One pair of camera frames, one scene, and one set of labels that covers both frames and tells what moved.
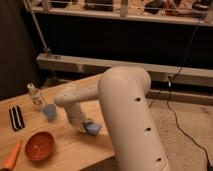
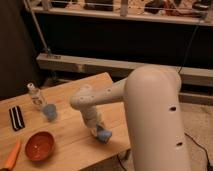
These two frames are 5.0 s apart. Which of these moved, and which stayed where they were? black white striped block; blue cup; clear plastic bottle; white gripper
Moved: white gripper
Stayed: clear plastic bottle; blue cup; black white striped block
